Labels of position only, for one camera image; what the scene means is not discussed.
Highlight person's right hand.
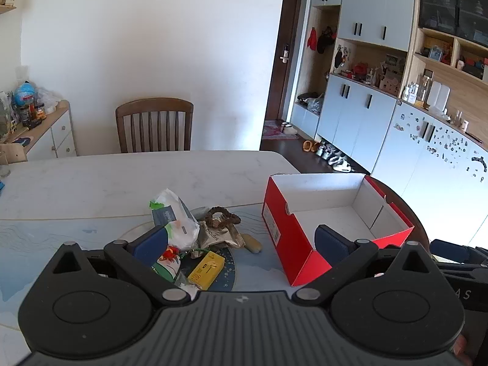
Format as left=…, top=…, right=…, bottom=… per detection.
left=452, top=333, right=475, bottom=366

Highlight patterned red rug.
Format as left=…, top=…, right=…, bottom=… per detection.
left=261, top=120, right=300, bottom=140

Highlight small yellow box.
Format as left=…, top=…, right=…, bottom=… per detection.
left=188, top=251, right=225, bottom=289

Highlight correction tape dispenser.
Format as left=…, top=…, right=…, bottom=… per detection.
left=242, top=233, right=262, bottom=254

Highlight white and wood sideboard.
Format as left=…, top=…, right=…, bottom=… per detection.
left=0, top=100, right=77, bottom=163

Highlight red cardboard shoe box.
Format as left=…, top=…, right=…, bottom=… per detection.
left=261, top=173, right=415, bottom=287

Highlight brown bead bracelet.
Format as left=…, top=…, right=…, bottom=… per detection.
left=206, top=206, right=242, bottom=226

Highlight printed blue table mat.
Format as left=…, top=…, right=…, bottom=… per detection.
left=0, top=203, right=302, bottom=330

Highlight clear plastic bag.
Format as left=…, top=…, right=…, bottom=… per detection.
left=36, top=88, right=62, bottom=114

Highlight dark brown door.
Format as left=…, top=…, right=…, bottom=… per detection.
left=265, top=0, right=303, bottom=123

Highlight brown wooden chair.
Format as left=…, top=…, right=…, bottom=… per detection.
left=115, top=98, right=194, bottom=154

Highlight dark folded clothes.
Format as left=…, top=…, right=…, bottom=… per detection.
left=296, top=91, right=319, bottom=107

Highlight row of sneakers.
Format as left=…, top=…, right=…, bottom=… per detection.
left=314, top=143, right=353, bottom=173

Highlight cartoon figure picture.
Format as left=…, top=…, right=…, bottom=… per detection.
left=333, top=44, right=349, bottom=72

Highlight group of cabinet magnets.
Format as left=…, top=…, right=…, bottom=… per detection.
left=394, top=116, right=488, bottom=178

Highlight black hanging bag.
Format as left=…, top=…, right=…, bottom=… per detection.
left=316, top=26, right=337, bottom=55

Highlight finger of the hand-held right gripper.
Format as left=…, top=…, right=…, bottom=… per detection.
left=430, top=239, right=488, bottom=264

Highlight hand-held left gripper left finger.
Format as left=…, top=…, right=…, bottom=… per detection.
left=49, top=226, right=199, bottom=307

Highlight white counter containers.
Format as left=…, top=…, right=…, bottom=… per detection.
left=427, top=80, right=450, bottom=109

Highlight wooden model house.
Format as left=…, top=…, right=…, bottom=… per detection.
left=375, top=66, right=403, bottom=96

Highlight colourful building block model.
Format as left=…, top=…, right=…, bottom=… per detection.
left=17, top=101, right=48, bottom=128

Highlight white and wood cabinet wall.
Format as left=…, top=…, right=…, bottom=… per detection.
left=292, top=0, right=488, bottom=245

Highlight light wooden stand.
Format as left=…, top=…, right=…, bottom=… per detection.
left=0, top=143, right=28, bottom=164

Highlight silver snack packet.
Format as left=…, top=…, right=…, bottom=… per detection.
left=198, top=213, right=245, bottom=250

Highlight green embroidered pouch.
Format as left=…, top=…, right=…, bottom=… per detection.
left=154, top=246, right=184, bottom=283

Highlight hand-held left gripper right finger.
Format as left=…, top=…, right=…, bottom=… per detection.
left=292, top=224, right=439, bottom=307

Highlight white tissue packet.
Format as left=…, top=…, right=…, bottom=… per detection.
left=149, top=188, right=201, bottom=252

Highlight white plastic wrap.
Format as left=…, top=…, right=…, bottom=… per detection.
left=174, top=272, right=199, bottom=299

